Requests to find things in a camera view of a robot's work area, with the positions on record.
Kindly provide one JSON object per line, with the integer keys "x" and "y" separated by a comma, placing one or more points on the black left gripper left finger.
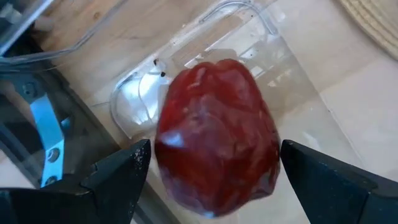
{"x": 118, "y": 180}

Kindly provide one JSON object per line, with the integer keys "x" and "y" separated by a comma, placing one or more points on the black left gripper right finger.
{"x": 326, "y": 186}

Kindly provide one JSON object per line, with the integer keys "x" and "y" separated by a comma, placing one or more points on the round woven placemat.
{"x": 376, "y": 25}

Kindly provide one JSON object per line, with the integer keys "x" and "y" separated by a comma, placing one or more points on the clear plastic container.
{"x": 289, "y": 81}

